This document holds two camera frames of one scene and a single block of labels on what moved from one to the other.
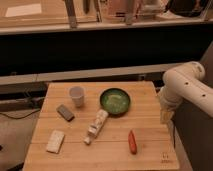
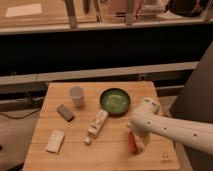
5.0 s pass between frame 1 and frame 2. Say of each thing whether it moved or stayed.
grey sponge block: stayed
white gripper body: moved
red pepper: stayed
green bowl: stayed
